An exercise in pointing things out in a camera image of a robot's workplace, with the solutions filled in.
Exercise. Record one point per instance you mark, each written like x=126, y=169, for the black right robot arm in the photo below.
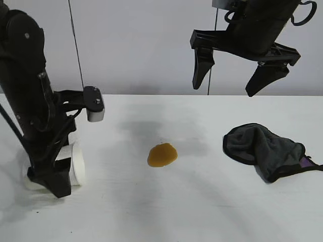
x=272, y=8

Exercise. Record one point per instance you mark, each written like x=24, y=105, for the black left camera mount bracket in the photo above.
x=68, y=100

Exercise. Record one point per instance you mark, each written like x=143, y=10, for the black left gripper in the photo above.
x=32, y=113

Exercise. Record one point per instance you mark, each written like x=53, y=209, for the brown liquid spill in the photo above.
x=162, y=155

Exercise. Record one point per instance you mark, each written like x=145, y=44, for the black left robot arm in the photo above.
x=20, y=45

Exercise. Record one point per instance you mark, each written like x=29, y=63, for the dark gray cloth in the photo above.
x=262, y=148

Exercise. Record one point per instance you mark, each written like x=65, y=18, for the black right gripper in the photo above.
x=252, y=37

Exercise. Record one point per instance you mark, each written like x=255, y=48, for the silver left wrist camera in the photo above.
x=94, y=103

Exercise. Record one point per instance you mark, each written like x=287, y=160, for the white paper cup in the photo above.
x=78, y=164

